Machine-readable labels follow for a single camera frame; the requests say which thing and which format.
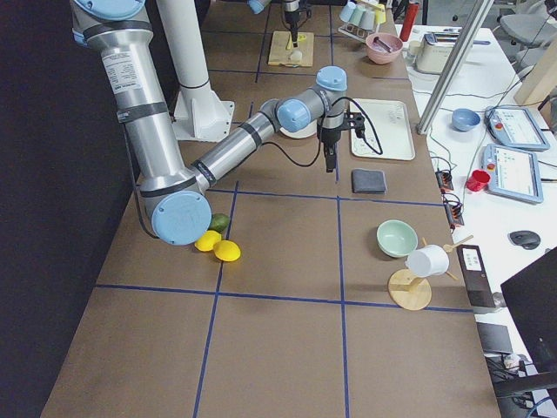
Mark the green avocado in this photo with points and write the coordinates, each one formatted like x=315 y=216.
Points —
x=219 y=222

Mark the yellow-green plastic knife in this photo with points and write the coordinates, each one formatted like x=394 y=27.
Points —
x=301 y=38

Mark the light blue cup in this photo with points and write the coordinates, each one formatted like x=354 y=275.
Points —
x=347 y=11

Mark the folded grey cloth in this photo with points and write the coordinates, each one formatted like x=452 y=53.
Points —
x=368 y=181

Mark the steel black-tipped tongs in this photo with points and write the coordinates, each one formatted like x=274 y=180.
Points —
x=378 y=41

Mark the grey-blue cup on rack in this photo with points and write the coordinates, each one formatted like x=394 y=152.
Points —
x=367 y=21

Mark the blue teach pendant near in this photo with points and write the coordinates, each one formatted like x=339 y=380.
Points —
x=514 y=173

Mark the mint cup on rack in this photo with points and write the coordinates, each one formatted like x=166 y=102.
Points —
x=357 y=14

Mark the pink bowl with ice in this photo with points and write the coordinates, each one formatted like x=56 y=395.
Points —
x=377 y=54

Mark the red mug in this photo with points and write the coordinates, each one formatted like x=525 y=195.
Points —
x=477 y=180

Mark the beige round plate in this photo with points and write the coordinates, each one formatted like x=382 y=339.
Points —
x=306 y=132

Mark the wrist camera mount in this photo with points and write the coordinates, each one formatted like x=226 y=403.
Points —
x=354 y=121

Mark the wire cup rack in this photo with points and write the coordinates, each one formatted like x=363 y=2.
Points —
x=355 y=32

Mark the aluminium frame post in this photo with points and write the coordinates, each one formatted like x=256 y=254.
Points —
x=455 y=60

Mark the black box with label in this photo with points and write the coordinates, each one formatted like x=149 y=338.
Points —
x=475 y=278

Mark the black monitor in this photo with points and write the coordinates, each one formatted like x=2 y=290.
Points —
x=530 y=296

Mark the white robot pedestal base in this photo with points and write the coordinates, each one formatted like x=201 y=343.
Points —
x=199 y=113

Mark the white mug on stand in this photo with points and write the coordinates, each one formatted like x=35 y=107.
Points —
x=428 y=261

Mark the white bear serving tray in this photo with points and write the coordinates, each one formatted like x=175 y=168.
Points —
x=391 y=122

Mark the yellow lemon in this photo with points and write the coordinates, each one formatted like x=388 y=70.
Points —
x=227 y=250
x=208 y=240

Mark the orange power strip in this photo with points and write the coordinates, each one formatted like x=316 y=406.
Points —
x=451 y=202

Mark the blue teach pendant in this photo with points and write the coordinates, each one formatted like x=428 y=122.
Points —
x=514 y=126
x=514 y=173

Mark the yellow cup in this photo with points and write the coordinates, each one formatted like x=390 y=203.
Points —
x=380 y=15

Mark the black computer mouse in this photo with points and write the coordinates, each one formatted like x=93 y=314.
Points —
x=528 y=240

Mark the cream toaster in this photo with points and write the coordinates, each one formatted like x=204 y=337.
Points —
x=434 y=51

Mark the yellow lemon upper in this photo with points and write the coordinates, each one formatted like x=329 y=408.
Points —
x=208 y=240

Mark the mint green bowl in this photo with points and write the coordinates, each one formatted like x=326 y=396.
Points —
x=396 y=238

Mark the wooden mug tree stand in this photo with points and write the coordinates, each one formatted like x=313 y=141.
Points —
x=412 y=292

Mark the blue teach pendant far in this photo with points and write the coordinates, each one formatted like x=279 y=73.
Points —
x=514 y=126

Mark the yellow lemon lower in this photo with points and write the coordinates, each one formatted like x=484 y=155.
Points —
x=227 y=250

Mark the blue bowl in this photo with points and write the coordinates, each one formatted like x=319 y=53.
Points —
x=464 y=119

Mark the red thermos bottle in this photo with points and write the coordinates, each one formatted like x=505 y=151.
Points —
x=411 y=12

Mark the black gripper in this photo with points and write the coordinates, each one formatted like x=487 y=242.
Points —
x=290 y=16
x=329 y=137

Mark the bamboo cutting board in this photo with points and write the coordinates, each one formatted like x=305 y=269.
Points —
x=279 y=55

